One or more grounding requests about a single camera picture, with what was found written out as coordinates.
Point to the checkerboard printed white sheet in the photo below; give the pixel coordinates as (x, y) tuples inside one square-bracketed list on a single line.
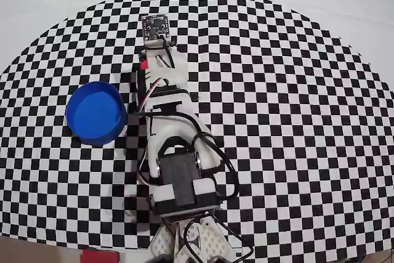
[(292, 106)]

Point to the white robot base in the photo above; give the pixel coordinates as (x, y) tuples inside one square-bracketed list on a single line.
[(212, 238)]

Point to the red flat object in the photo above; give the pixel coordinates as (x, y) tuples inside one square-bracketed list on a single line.
[(100, 257)]

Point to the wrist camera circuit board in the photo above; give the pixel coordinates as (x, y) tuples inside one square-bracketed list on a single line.
[(155, 27)]

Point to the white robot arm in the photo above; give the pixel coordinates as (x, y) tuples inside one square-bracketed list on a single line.
[(172, 126)]

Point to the blue round box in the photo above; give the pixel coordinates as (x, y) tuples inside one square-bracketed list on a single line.
[(95, 115)]

